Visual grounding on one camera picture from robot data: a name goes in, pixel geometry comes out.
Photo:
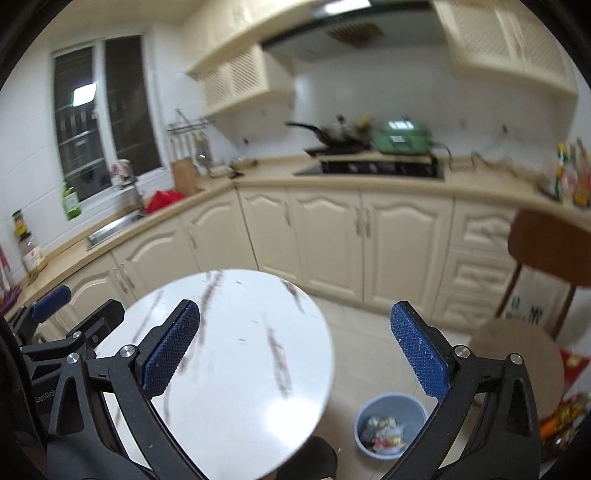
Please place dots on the steel kitchen sink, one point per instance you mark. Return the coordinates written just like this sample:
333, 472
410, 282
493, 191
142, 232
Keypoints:
115, 228

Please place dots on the red cloth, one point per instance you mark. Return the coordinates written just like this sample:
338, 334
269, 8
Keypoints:
164, 201

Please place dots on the hanging utensil rail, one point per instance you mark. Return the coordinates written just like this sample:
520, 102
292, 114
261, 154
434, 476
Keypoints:
189, 134

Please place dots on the kitchen range hood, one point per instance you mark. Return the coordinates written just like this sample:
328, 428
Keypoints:
351, 41

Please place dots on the glass jar with dark lid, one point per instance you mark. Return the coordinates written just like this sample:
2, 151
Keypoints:
18, 224

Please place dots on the wooden chair with beige seat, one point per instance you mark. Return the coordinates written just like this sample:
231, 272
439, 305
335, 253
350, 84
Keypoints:
545, 244

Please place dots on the cream wall cabinet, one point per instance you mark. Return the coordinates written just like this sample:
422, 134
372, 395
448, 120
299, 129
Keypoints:
244, 81
508, 41

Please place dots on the metal kitchen faucet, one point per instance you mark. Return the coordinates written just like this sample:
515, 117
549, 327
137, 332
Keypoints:
131, 189

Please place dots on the beige kitchen countertop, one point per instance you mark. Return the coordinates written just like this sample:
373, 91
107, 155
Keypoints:
485, 184

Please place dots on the kitchen window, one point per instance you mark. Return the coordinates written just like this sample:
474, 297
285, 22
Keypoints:
124, 106

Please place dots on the glass jar with red label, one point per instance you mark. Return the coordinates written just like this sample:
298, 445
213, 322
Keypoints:
32, 254

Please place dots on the colourful snack bag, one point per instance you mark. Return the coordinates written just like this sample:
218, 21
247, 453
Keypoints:
581, 175

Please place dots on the orange plastic bag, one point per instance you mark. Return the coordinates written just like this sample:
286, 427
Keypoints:
550, 427

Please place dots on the cream cabinet drawer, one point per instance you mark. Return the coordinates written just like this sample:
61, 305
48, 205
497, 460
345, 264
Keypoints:
482, 272
489, 230

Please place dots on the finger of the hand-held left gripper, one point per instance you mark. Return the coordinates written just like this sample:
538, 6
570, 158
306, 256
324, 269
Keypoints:
101, 318
51, 300

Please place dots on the light blue trash bin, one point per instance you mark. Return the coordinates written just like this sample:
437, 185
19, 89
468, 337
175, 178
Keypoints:
369, 406

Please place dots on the round white marble table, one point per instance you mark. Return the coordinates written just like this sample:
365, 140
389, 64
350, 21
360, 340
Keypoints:
240, 392

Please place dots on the green electric cooker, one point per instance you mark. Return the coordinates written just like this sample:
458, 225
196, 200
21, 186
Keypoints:
401, 136

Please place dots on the pile of crumpled wrappers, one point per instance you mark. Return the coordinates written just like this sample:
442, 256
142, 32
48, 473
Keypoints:
383, 431

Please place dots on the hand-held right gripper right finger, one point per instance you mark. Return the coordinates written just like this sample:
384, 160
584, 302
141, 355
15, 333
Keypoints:
418, 350

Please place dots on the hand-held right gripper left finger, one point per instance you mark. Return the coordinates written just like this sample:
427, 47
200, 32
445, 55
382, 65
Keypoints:
171, 350

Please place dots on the condiment bottle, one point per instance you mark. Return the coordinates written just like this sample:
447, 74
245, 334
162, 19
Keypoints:
562, 170

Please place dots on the white printed cardboard box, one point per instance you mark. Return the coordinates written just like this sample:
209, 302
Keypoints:
531, 300

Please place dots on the black gas stove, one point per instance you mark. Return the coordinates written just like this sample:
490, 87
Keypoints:
369, 166

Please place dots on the cream kitchen base cabinet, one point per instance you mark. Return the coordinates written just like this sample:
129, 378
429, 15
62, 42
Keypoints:
323, 240

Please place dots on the red and yellow packet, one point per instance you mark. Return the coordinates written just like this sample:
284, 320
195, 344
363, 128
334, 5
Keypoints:
572, 364

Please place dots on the green dish soap bottle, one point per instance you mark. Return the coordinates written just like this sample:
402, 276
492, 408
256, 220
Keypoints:
71, 203

